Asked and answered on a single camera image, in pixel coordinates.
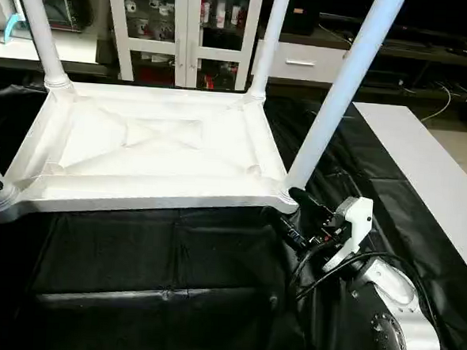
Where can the white sheet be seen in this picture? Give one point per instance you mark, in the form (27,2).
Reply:
(424,163)

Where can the black work mat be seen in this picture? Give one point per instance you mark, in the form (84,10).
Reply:
(149,265)

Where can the white low drawer unit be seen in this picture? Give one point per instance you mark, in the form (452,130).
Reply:
(300,64)

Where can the white plastic table top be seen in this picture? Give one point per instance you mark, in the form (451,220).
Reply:
(155,162)

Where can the white glass-door cabinet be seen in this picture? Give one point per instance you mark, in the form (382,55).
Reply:
(187,29)

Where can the dark toaster oven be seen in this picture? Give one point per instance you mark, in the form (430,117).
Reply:
(65,6)

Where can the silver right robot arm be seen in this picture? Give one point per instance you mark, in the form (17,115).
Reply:
(392,312)

